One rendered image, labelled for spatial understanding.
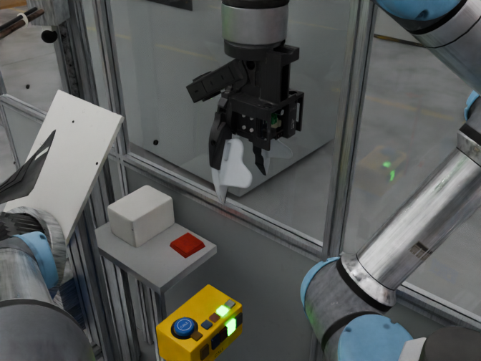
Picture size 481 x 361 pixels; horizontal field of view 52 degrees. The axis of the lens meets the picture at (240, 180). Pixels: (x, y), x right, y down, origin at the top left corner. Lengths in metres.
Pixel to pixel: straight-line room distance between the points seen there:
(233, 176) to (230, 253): 0.97
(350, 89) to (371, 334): 0.53
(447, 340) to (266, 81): 0.33
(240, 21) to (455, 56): 0.22
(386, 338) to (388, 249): 0.14
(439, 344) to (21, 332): 0.26
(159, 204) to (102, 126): 0.42
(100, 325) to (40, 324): 1.28
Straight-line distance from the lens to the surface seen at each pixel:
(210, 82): 0.63
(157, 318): 1.78
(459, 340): 0.39
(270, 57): 0.56
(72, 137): 1.28
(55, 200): 1.27
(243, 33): 0.55
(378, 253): 0.82
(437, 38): 0.50
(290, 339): 1.63
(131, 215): 1.51
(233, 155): 0.61
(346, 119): 1.11
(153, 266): 1.49
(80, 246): 1.38
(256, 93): 0.59
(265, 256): 1.47
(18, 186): 0.94
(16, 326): 0.30
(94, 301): 1.51
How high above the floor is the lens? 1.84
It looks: 32 degrees down
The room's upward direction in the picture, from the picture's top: straight up
